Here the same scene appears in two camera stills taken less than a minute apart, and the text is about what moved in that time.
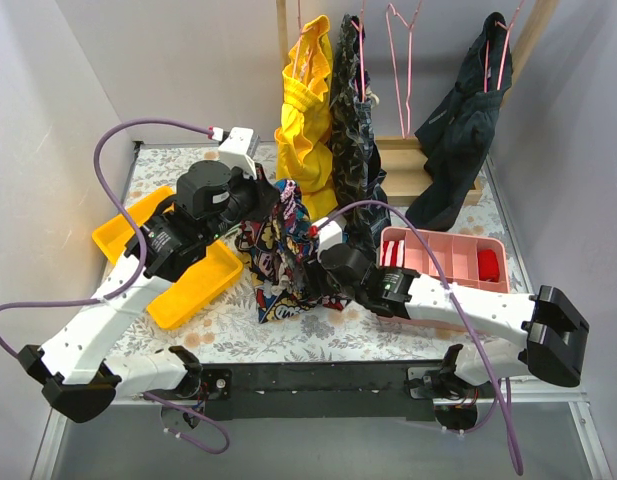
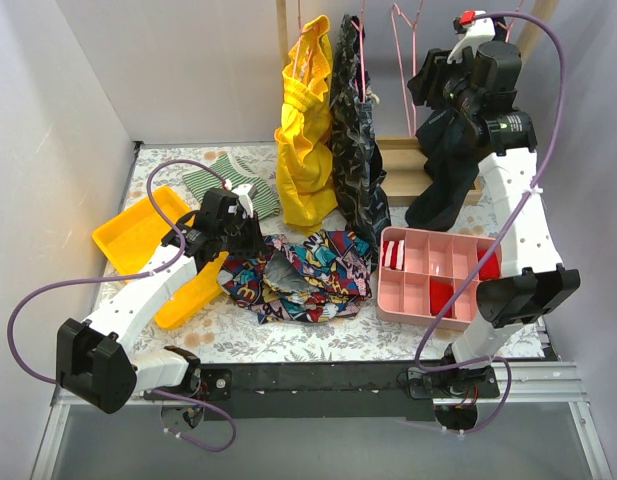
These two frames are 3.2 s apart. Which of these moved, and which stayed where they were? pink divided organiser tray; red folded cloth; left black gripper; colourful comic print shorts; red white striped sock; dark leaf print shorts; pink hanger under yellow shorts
Moved: colourful comic print shorts; left black gripper
Stayed: red folded cloth; dark leaf print shorts; pink hanger under yellow shorts; red white striped sock; pink divided organiser tray
